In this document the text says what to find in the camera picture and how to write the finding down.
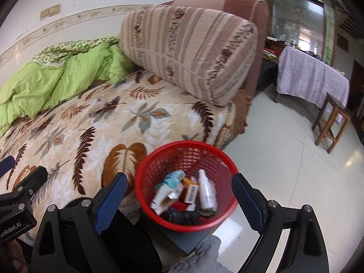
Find blue white medicine box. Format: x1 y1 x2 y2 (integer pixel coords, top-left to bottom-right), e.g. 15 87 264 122
150 183 184 216

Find teal cartoon tissue pack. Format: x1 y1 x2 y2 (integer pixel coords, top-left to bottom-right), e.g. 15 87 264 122
155 170 185 190

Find orange medicine box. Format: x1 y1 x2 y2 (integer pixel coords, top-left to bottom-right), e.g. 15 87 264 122
181 177 199 204

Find white spray bottle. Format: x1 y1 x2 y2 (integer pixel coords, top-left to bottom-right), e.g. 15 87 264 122
199 169 217 211

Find white green sock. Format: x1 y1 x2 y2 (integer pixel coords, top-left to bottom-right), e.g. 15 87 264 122
197 208 216 217

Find red mesh trash basket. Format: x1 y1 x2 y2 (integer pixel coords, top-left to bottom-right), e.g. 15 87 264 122
135 141 238 233

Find leaf pattern bed blanket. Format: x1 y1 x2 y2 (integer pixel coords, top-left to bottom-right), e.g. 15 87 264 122
1 71 252 221

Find dark grey low platform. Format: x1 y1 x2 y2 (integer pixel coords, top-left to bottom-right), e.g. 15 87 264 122
162 229 213 256

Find grey cloth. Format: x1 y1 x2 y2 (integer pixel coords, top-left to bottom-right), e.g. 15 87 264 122
167 235 231 273

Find green quilt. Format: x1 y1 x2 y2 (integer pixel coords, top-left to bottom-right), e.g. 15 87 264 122
1 36 134 134

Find small wooden stool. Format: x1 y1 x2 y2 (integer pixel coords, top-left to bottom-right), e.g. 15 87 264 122
312 93 352 154

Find table with lilac cloth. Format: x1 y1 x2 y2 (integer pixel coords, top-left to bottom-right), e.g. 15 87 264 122
276 46 350 108

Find dark side cabinet with items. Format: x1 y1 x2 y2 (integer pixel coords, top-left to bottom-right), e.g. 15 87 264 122
257 36 286 90

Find striped beige bolster cushion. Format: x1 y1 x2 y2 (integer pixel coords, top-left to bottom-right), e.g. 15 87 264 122
119 6 258 107

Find beige wall switch plates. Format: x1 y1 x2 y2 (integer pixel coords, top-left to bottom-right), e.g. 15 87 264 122
40 4 61 20

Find large wall mirror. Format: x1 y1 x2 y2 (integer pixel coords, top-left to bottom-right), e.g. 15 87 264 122
270 0 324 58

